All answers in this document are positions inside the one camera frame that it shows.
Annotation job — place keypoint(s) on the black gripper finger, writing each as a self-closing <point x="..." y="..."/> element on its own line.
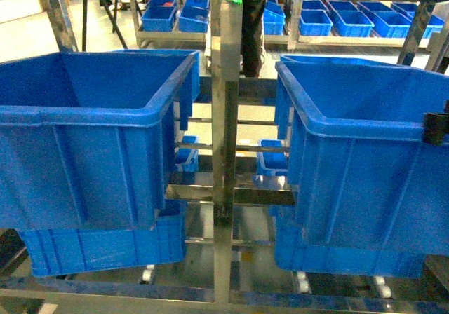
<point x="435" y="127"/>

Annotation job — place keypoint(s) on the blue bin far shelf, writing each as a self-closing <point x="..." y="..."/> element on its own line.
<point x="194" y="16"/>
<point x="159" y="16"/>
<point x="315" y="19"/>
<point x="387" y="22"/>
<point x="274" y="19"/>
<point x="348" y="20"/>

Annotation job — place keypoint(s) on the large blue container right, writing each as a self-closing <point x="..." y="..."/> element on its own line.
<point x="364" y="177"/>

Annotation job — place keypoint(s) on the large blue container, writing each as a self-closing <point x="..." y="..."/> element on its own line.
<point x="364" y="177"/>
<point x="88" y="140"/>

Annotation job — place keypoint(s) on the lower blue crate right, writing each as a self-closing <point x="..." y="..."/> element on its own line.
<point x="291" y="253"/>

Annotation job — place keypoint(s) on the blue crate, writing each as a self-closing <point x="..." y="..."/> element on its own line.
<point x="291" y="253"/>
<point x="62" y="252"/>

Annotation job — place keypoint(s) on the large blue container left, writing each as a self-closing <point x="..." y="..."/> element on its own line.
<point x="88" y="140"/>

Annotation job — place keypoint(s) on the lower blue crate left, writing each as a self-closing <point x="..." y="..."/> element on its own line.
<point x="62" y="252"/>

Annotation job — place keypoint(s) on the steel shelf vertical post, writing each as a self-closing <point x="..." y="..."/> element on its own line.
<point x="225" y="24"/>

